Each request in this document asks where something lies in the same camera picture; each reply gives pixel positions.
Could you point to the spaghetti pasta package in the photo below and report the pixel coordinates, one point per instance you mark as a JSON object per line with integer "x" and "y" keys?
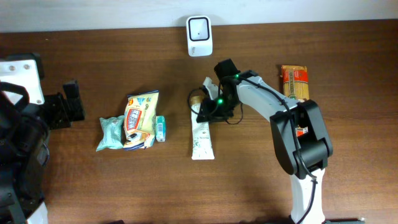
{"x": 295, "y": 82}

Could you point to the white barcode scanner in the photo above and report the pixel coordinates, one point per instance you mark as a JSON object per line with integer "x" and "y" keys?
{"x": 199, "y": 36}

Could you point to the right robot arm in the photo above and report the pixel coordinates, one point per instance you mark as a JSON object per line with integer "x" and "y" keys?
{"x": 301, "y": 142}

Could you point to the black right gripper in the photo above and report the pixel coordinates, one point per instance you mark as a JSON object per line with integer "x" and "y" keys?
{"x": 212, "y": 116}

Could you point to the white bamboo conditioner tube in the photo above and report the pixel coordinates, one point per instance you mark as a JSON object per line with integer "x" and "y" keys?
{"x": 202, "y": 146}

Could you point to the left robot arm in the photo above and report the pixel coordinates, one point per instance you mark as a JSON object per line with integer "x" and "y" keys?
{"x": 27, "y": 118}

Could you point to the yellow snack bag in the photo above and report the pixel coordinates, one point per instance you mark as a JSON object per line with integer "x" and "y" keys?
{"x": 139, "y": 120}

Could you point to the teal tissue pack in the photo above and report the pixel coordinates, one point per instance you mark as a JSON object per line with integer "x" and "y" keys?
{"x": 112, "y": 133}

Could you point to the small teal gum pack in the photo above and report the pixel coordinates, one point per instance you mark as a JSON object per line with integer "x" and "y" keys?
{"x": 160, "y": 128}

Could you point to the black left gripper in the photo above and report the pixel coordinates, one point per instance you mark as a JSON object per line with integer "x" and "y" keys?
{"x": 60, "y": 116}

